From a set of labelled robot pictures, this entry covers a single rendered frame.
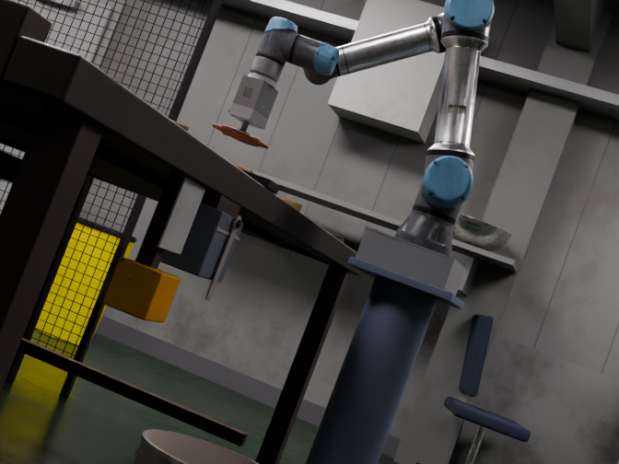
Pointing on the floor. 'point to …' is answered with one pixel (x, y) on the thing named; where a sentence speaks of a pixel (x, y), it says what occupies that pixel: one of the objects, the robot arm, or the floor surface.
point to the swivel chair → (478, 335)
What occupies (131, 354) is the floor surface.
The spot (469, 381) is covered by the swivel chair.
